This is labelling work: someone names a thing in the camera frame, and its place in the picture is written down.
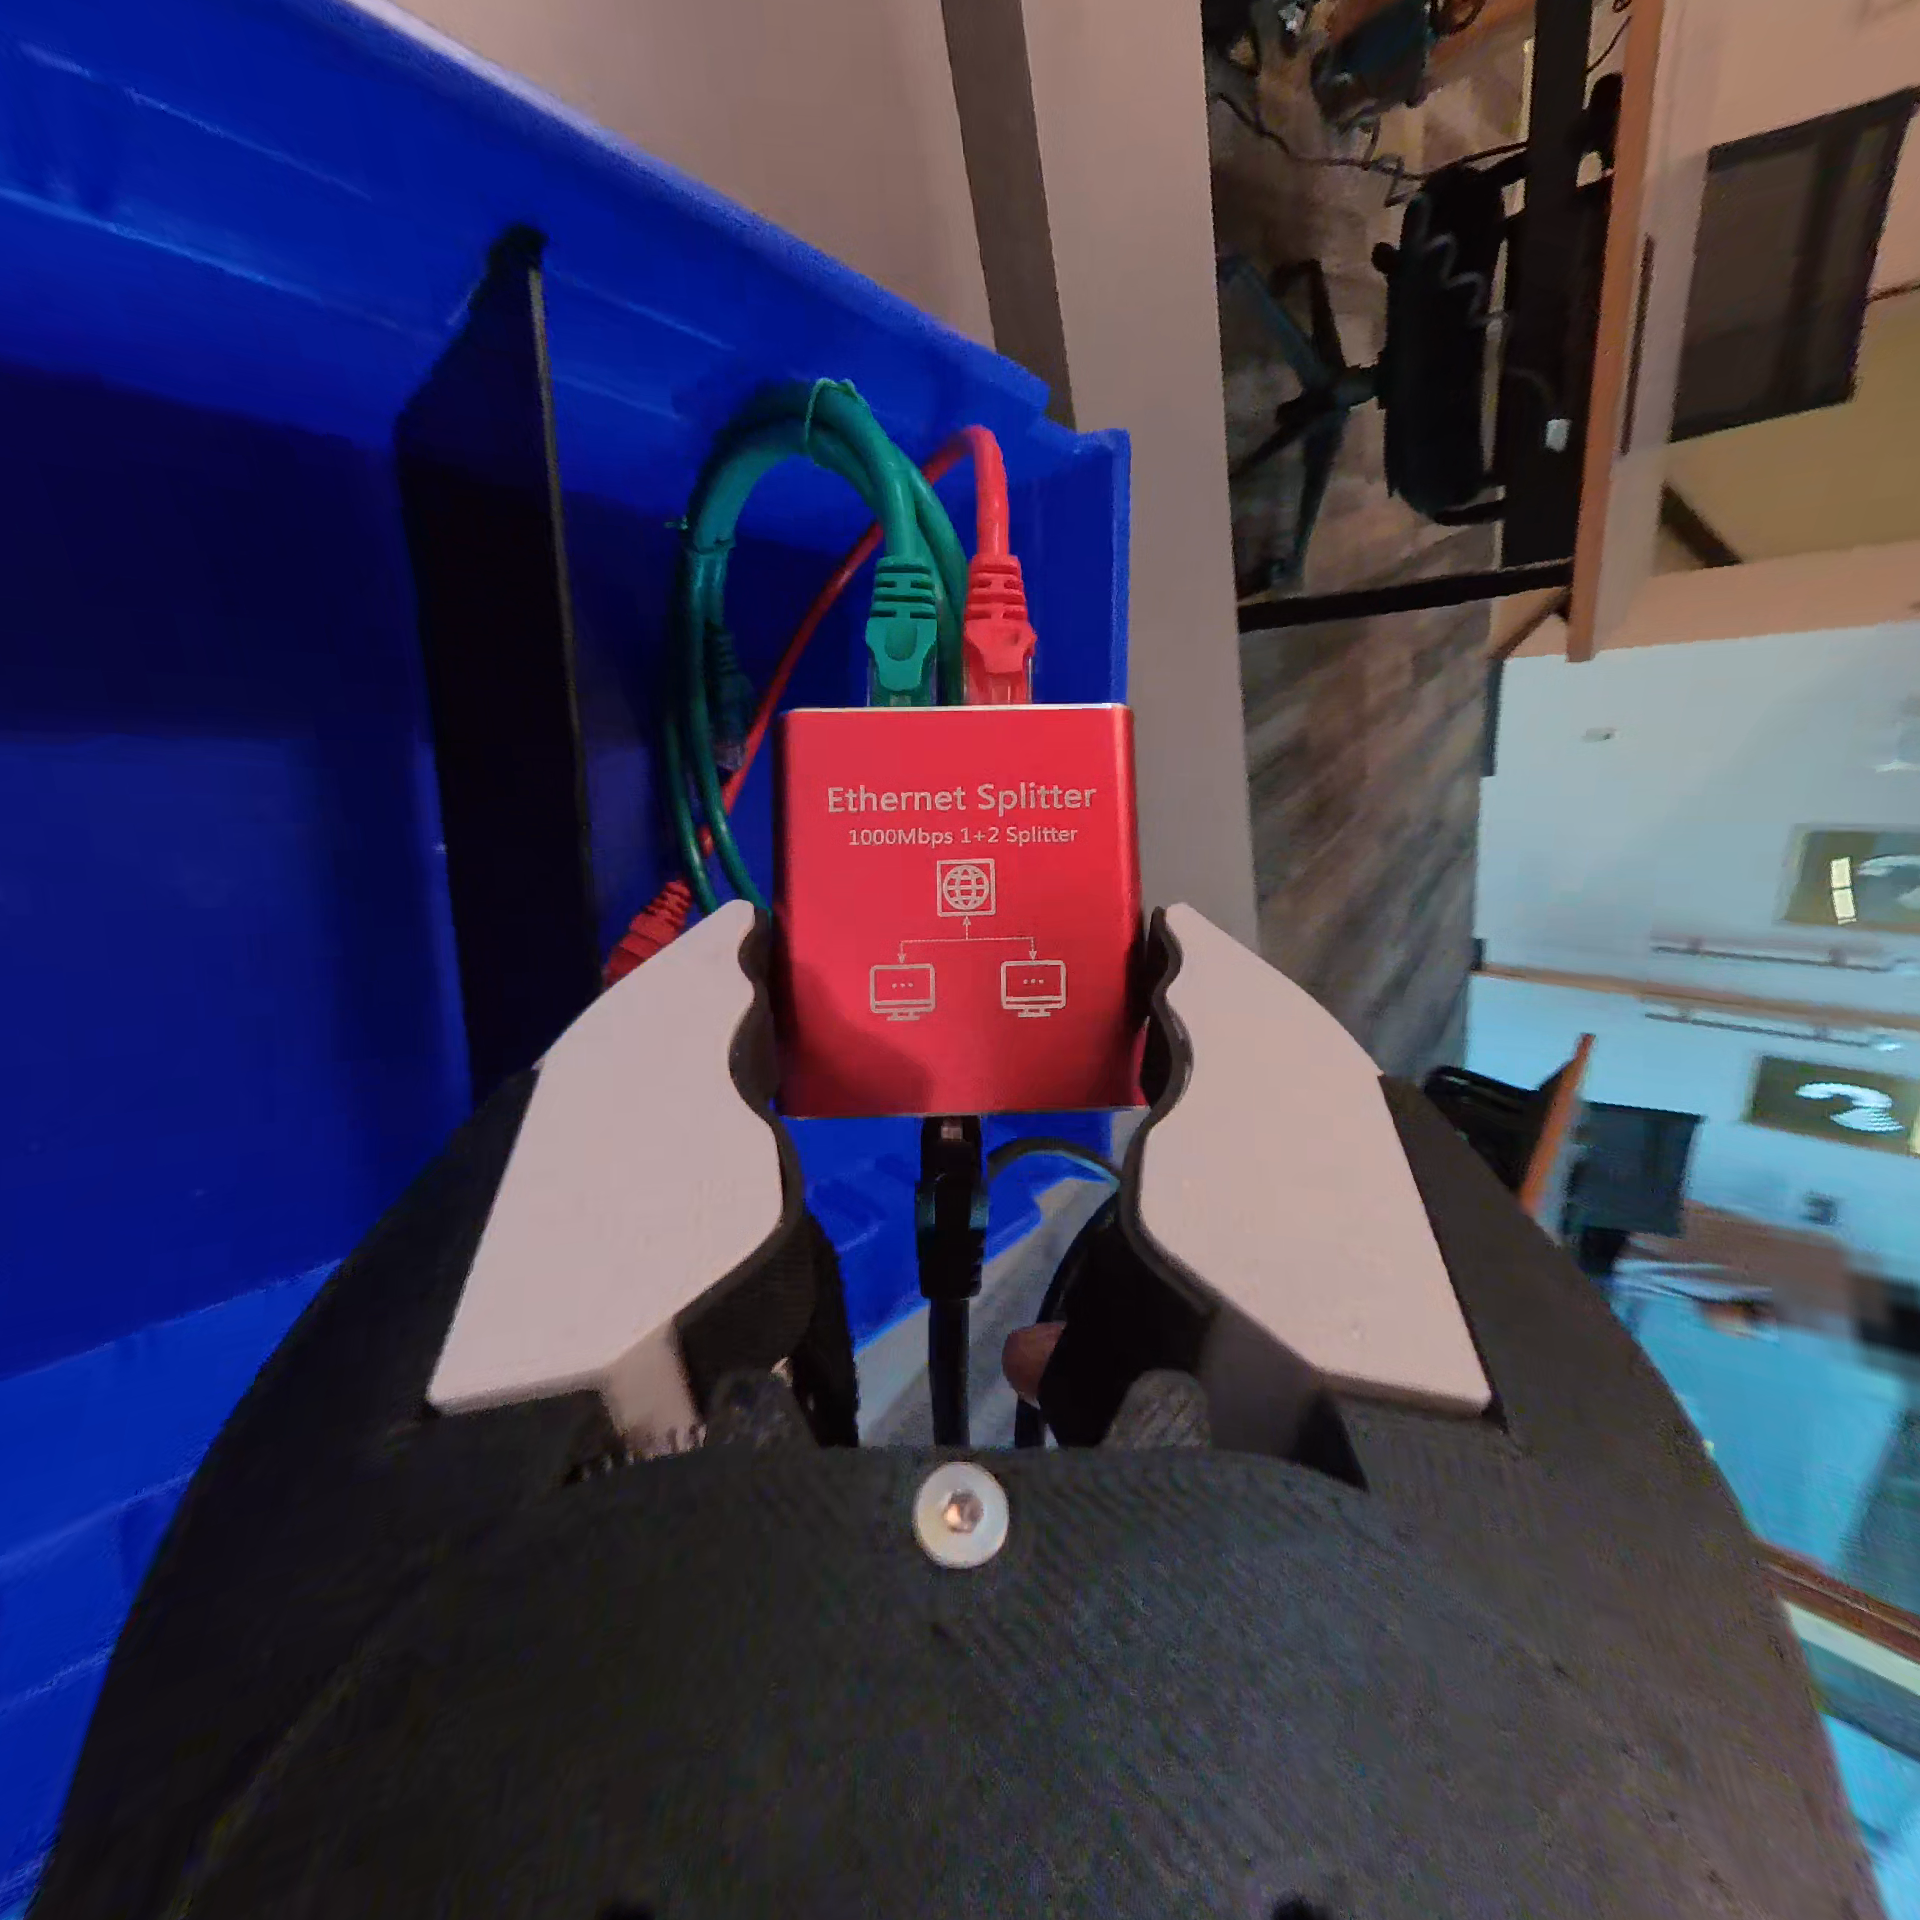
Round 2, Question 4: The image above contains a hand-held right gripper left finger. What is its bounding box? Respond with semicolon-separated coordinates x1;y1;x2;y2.
425;899;807;1451

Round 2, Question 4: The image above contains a wooden table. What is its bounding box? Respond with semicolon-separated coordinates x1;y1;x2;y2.
1239;0;1669;663

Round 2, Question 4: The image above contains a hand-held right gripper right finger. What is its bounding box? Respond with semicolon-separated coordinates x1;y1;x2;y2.
1120;903;1502;1427

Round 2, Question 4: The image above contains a black ethernet cable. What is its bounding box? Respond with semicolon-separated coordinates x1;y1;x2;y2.
913;1114;1145;1450

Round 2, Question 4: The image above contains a grey desk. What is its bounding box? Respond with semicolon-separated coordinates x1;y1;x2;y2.
381;0;1261;1450

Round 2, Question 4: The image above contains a red ethernet splitter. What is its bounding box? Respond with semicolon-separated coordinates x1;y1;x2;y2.
771;703;1148;1119

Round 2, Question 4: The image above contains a long office table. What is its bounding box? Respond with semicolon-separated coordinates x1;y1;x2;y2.
1514;1033;1713;1277

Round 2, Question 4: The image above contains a red ethernet cable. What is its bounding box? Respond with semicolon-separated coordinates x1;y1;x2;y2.
601;424;1040;993

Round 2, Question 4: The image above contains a black laptop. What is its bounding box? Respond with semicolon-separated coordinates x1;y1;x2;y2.
1669;89;1920;449

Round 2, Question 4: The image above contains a black bin divider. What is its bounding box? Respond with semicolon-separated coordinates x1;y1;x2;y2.
392;224;606;1114

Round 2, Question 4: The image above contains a green ethernet cable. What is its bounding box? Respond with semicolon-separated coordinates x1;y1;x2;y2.
664;379;970;919

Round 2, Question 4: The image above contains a black office chair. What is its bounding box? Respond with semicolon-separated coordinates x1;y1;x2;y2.
1423;1062;1555;1190
1221;164;1512;590

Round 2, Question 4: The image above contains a blue plastic bin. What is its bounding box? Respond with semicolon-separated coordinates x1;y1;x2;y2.
0;0;1136;1818

